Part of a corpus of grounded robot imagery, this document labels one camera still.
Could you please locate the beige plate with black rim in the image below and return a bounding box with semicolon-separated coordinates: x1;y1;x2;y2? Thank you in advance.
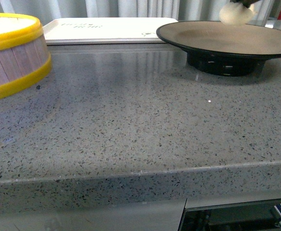
156;21;281;77

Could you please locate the white steamed bun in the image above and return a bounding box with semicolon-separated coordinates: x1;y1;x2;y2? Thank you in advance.
219;2;254;26

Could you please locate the white rectangular tray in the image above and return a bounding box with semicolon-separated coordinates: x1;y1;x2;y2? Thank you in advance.
43;17;177;45

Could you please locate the grey pleated curtain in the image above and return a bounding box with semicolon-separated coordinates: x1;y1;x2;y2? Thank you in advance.
0;0;276;24

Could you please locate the bamboo steamer with yellow bands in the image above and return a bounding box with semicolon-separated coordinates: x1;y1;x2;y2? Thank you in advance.
0;13;52;99

